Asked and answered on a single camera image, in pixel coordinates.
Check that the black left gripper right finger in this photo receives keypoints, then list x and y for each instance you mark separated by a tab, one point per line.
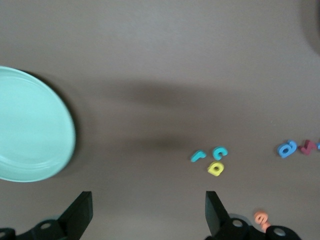
216	217

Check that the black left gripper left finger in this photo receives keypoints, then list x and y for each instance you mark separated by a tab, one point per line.
78	215

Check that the yellow foam letter a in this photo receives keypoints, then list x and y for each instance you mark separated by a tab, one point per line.
212	171

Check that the teal foam letter r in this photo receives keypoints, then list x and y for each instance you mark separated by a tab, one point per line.
196	157

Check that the teal foam letter c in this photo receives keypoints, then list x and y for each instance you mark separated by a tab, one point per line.
217	151

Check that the orange foam letter e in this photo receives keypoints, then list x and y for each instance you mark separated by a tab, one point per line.
258	214

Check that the orange foam number two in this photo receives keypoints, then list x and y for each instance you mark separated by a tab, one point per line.
265	225

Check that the blue foam letter a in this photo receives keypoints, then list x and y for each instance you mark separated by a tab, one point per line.
282	152

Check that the pale green round plate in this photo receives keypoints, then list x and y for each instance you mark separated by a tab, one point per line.
30	125

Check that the maroon foam number seven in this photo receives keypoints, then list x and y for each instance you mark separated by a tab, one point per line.
306	149

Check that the brown table cover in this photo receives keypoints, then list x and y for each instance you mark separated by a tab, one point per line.
162	50

